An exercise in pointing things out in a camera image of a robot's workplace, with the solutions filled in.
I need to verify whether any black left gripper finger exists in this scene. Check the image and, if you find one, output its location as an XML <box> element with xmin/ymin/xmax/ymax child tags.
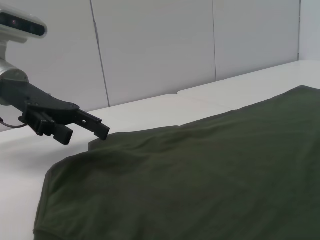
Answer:
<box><xmin>20</xmin><ymin>110</ymin><xmax>75</xmax><ymax>146</ymax></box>
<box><xmin>74</xmin><ymin>108</ymin><xmax>111</xmax><ymax>141</ymax></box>

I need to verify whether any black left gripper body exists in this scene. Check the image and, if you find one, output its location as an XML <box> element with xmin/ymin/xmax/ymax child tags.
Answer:
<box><xmin>0</xmin><ymin>78</ymin><xmax>81</xmax><ymax>125</ymax></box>

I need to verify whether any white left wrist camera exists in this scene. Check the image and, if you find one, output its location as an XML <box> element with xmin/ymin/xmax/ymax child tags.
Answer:
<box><xmin>0</xmin><ymin>7</ymin><xmax>48</xmax><ymax>62</ymax></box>

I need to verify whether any dark green shirt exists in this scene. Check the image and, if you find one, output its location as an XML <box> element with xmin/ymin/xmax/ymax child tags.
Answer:
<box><xmin>33</xmin><ymin>85</ymin><xmax>320</xmax><ymax>240</ymax></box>

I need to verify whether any left arm connector cable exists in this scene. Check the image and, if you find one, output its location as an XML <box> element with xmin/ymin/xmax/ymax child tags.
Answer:
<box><xmin>0</xmin><ymin>116</ymin><xmax>26</xmax><ymax>129</ymax></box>

